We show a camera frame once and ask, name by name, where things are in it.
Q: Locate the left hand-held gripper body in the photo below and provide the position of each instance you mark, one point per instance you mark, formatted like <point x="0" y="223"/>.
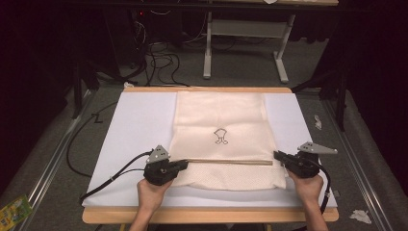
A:
<point x="157" y="171"/>

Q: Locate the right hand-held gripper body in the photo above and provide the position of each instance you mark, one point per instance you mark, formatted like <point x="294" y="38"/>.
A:
<point x="304" y="165"/>

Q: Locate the cream mesh laundry bag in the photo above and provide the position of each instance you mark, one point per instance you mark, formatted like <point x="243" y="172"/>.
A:
<point x="224" y="115"/>

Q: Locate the person's left hand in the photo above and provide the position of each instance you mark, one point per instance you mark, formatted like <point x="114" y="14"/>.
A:
<point x="150" y="194"/>

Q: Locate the person's right hand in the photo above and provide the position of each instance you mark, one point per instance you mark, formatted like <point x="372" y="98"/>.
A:
<point x="308" y="189"/>

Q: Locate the small white paper scrap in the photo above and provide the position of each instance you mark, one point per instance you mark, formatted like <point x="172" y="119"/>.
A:
<point x="318" y="122"/>

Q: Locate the white table mat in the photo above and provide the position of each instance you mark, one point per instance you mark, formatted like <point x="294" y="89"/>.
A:
<point x="141" y="128"/>

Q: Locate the wooden table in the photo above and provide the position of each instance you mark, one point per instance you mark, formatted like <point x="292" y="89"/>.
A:
<point x="208" y="215"/>

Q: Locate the crumpled white paper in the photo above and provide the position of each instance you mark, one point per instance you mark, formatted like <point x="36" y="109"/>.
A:
<point x="361" y="216"/>

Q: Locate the black metal stand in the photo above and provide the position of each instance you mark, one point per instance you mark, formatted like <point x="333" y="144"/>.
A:
<point x="340" y="96"/>
<point x="77" y="89"/>

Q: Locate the black computer tower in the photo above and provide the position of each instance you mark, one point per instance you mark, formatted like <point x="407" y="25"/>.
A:
<point x="138" y="35"/>

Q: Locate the green printed packet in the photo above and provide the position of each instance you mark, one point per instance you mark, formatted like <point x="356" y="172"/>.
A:
<point x="12" y="213"/>

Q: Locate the black overhead bar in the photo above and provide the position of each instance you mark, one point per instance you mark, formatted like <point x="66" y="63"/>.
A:
<point x="192" y="6"/>

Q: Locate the metal floor rail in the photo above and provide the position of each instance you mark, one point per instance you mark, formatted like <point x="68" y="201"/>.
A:
<point x="356" y="166"/>
<point x="48" y="166"/>

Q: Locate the white metal desk frame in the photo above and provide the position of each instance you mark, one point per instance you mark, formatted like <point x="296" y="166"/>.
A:
<point x="247" y="29"/>

